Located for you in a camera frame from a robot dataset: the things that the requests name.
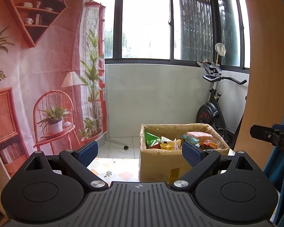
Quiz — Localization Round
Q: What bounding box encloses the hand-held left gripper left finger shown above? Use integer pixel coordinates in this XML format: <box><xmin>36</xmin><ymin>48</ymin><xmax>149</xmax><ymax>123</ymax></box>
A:
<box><xmin>25</xmin><ymin>140</ymin><xmax>108</xmax><ymax>191</ymax></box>

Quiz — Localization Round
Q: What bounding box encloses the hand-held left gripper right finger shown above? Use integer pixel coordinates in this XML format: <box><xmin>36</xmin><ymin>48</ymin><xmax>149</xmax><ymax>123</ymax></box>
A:
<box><xmin>172</xmin><ymin>141</ymin><xmax>255</xmax><ymax>191</ymax></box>

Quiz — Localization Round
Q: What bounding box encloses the orange snack packet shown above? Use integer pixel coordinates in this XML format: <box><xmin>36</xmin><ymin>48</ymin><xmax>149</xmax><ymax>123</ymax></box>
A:
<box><xmin>201</xmin><ymin>139</ymin><xmax>218</xmax><ymax>151</ymax></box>

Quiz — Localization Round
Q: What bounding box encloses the taped cardboard box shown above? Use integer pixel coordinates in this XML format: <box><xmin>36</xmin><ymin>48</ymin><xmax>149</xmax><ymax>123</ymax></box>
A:
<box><xmin>139</xmin><ymin>123</ymin><xmax>230</xmax><ymax>185</ymax></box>

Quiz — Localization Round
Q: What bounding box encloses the teal snack packet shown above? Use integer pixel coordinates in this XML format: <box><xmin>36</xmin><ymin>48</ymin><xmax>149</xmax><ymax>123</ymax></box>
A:
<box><xmin>180</xmin><ymin>134</ymin><xmax>200</xmax><ymax>145</ymax></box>

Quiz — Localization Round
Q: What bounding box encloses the pink snack packet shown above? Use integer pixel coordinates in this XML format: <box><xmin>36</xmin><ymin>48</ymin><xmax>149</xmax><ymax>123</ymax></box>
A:
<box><xmin>186</xmin><ymin>131</ymin><xmax>214</xmax><ymax>145</ymax></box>

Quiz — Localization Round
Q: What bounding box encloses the small yellow snack packet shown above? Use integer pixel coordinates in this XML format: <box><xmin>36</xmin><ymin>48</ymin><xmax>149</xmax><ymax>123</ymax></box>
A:
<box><xmin>159</xmin><ymin>142</ymin><xmax>176</xmax><ymax>151</ymax></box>

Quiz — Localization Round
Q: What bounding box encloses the white snack packet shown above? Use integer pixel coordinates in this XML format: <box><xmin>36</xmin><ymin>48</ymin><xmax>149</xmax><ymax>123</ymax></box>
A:
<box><xmin>161</xmin><ymin>136</ymin><xmax>181</xmax><ymax>147</ymax></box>

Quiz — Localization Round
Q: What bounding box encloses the floral checkered tablecloth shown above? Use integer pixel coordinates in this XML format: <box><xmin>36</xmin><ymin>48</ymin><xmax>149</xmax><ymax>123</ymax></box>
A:
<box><xmin>85</xmin><ymin>148</ymin><xmax>236</xmax><ymax>186</ymax></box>

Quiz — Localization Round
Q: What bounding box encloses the green snack packet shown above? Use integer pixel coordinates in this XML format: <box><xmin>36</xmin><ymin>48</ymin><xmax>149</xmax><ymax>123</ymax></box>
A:
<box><xmin>144</xmin><ymin>131</ymin><xmax>162</xmax><ymax>149</ymax></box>

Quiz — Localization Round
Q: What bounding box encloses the black exercise bike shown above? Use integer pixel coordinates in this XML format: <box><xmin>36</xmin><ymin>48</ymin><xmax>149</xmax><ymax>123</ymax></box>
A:
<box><xmin>196</xmin><ymin>60</ymin><xmax>248</xmax><ymax>150</ymax></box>

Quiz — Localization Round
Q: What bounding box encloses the wooden board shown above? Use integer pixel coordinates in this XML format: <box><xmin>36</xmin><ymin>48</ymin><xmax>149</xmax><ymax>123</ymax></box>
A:
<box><xmin>234</xmin><ymin>0</ymin><xmax>284</xmax><ymax>152</ymax></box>

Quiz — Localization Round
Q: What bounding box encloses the black framed window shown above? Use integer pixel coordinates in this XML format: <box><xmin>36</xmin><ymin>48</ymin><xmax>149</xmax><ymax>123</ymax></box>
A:
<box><xmin>72</xmin><ymin>0</ymin><xmax>251</xmax><ymax>72</ymax></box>

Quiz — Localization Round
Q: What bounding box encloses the printed room wall tapestry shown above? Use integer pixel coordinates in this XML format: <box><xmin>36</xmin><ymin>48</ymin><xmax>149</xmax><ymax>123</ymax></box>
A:
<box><xmin>0</xmin><ymin>0</ymin><xmax>108</xmax><ymax>180</ymax></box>

